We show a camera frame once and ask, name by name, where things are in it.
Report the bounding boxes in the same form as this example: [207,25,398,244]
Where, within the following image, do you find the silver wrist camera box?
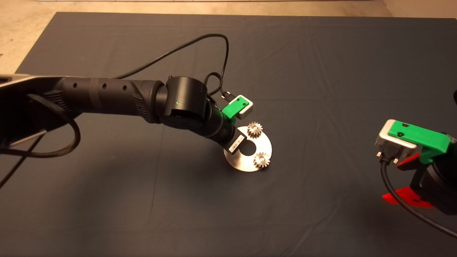
[375,119,418,163]
[232,95,254,120]

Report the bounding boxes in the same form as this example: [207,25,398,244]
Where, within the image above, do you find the thick braided left arm hose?
[0,94,81,158]

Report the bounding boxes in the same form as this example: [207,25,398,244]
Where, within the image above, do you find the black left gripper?
[201,105,248,155]

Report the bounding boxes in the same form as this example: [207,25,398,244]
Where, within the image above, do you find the green right camera mount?
[387,121,451,165]

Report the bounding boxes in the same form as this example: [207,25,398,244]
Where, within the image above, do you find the small steel planetary gear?
[247,121,263,140]
[253,152,271,170]

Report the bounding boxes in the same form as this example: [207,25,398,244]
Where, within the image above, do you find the smooth black left camera cable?
[114,34,236,103]

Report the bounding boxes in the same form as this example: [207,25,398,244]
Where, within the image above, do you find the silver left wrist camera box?
[232,95,254,120]

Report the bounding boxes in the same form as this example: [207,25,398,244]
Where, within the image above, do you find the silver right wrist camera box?
[375,119,418,163]

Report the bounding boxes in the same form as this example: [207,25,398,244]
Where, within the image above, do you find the dark grey table cloth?
[0,12,457,257]

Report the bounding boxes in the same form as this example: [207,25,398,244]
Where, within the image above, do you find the braided black left arm cable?
[204,72,224,97]

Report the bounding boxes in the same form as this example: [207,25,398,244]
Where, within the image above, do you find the green left camera mount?
[221,97,250,125]

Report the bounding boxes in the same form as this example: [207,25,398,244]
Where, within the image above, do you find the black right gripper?
[382,152,457,216]

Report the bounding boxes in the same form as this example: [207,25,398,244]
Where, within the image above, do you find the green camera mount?
[387,121,451,165]
[221,97,250,125]

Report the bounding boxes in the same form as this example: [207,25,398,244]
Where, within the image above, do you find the round metal carrier plate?
[224,126,272,173]

